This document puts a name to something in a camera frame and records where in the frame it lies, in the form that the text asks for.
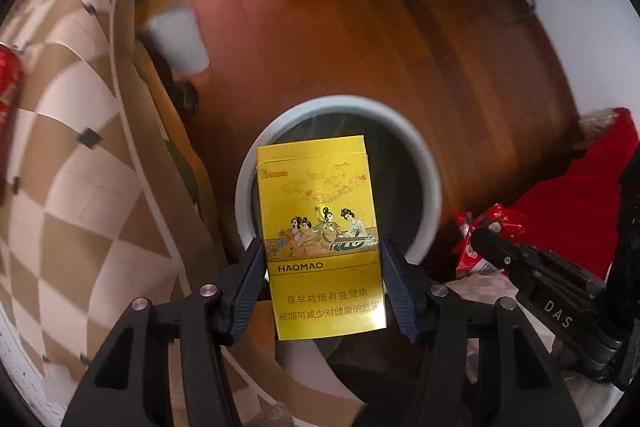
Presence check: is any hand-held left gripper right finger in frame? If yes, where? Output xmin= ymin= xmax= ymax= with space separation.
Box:
xmin=381 ymin=241 xmax=583 ymax=427

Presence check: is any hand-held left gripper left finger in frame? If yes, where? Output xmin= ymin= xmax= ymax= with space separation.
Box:
xmin=60 ymin=237 xmax=267 ymax=427

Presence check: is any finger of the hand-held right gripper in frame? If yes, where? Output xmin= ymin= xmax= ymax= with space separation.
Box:
xmin=471 ymin=227 xmax=608 ymax=308

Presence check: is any red snack wrapper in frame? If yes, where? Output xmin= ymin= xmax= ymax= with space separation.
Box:
xmin=453 ymin=203 xmax=527 ymax=278

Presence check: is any yellow cigarette box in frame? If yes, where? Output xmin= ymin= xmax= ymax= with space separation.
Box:
xmin=255 ymin=135 xmax=389 ymax=341

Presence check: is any white round trash bin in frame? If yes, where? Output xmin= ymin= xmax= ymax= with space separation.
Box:
xmin=235 ymin=94 xmax=444 ymax=264

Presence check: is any red cloth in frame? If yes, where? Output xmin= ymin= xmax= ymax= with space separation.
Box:
xmin=505 ymin=108 xmax=633 ymax=282

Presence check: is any checkered beige blanket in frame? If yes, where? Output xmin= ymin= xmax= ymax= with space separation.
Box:
xmin=0 ymin=0 xmax=368 ymax=427

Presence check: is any white paper cup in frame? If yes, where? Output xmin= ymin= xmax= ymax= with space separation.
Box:
xmin=145 ymin=7 xmax=211 ymax=72

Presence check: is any red soda can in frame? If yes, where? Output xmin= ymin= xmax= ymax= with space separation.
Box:
xmin=0 ymin=41 xmax=25 ymax=198

